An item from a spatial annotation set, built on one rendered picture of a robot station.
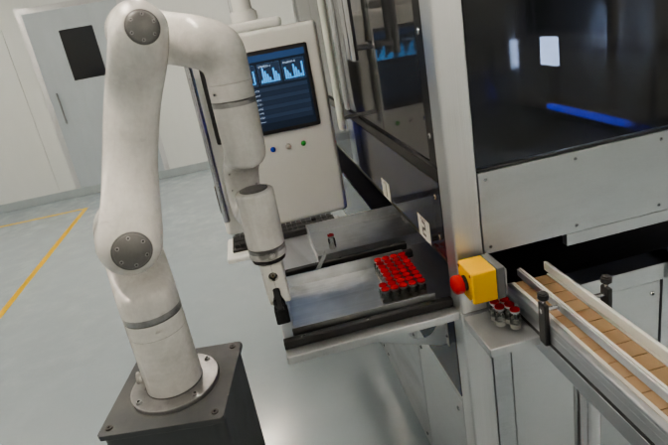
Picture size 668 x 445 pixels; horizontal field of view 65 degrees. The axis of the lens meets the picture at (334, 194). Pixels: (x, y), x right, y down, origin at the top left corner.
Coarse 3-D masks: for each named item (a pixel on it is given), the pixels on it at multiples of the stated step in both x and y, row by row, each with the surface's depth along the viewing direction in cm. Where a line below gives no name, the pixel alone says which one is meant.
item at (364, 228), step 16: (384, 208) 179; (320, 224) 176; (336, 224) 177; (352, 224) 178; (368, 224) 175; (384, 224) 173; (400, 224) 171; (320, 240) 170; (336, 240) 167; (352, 240) 165; (368, 240) 163; (384, 240) 154; (400, 240) 155; (416, 240) 156; (320, 256) 152; (336, 256) 153
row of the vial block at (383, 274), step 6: (378, 258) 141; (378, 264) 137; (378, 270) 138; (384, 270) 134; (378, 276) 139; (384, 276) 131; (390, 276) 130; (390, 282) 128; (390, 288) 127; (396, 288) 125; (396, 294) 125; (396, 300) 126
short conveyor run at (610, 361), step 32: (512, 288) 115; (544, 288) 106; (576, 288) 106; (608, 288) 102; (544, 320) 101; (576, 320) 96; (608, 320) 100; (544, 352) 106; (576, 352) 94; (608, 352) 88; (640, 352) 90; (576, 384) 96; (608, 384) 86; (640, 384) 83; (608, 416) 88; (640, 416) 79
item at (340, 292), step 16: (304, 272) 143; (320, 272) 144; (336, 272) 145; (352, 272) 146; (368, 272) 144; (304, 288) 142; (320, 288) 140; (336, 288) 139; (352, 288) 137; (368, 288) 136; (288, 304) 129; (304, 304) 134; (320, 304) 133; (336, 304) 131; (352, 304) 130; (368, 304) 129; (400, 304) 121; (416, 304) 122; (304, 320) 127; (320, 320) 126; (336, 320) 120; (352, 320) 120
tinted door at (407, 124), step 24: (384, 0) 126; (408, 0) 110; (384, 24) 130; (408, 24) 113; (384, 48) 135; (408, 48) 116; (384, 72) 140; (408, 72) 120; (384, 96) 145; (408, 96) 124; (384, 120) 151; (408, 120) 128; (408, 144) 133
